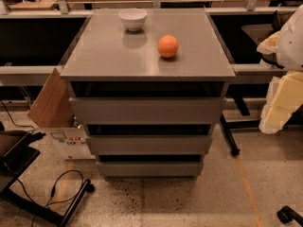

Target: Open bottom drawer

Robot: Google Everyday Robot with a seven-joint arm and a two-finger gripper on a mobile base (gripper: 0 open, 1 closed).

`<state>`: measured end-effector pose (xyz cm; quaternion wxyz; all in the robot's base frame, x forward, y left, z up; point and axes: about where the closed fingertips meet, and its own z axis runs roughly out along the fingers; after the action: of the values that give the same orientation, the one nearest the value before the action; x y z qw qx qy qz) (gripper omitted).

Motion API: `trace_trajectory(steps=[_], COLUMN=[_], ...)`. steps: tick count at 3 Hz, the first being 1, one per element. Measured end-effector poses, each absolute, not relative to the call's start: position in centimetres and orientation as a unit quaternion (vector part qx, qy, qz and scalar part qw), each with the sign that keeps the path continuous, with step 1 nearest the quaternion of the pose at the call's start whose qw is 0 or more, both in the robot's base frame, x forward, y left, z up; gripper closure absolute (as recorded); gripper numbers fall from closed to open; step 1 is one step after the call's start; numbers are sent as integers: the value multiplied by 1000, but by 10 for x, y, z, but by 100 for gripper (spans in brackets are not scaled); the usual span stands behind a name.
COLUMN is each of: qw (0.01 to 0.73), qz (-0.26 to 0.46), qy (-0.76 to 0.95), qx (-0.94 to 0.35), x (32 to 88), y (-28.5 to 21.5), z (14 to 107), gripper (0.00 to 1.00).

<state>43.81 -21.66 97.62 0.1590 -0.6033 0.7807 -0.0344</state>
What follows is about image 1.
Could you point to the grey bottom drawer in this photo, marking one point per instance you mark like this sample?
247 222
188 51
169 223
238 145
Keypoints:
150 169

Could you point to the grey drawer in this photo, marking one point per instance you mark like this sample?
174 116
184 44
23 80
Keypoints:
148 145
150 169
147 111

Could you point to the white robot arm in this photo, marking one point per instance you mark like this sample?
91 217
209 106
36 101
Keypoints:
284 95

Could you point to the grey drawer cabinet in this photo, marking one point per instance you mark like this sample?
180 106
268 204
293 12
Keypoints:
111 62

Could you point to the grey middle drawer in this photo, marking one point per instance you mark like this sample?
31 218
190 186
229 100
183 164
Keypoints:
148 145

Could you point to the grey top drawer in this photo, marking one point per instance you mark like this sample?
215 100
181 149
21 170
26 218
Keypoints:
147 111

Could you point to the orange fruit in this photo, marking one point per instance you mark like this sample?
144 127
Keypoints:
168 46

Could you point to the white printed box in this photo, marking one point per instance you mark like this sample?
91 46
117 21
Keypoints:
70 143

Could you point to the white ceramic bowl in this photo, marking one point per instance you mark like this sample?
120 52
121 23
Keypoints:
133 19

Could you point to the black table leg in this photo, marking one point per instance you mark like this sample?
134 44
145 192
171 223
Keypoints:
229 137

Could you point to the brown cardboard box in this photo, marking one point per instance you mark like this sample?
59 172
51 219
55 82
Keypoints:
51 109

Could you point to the black caster wheel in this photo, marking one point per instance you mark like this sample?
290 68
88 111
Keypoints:
286 214

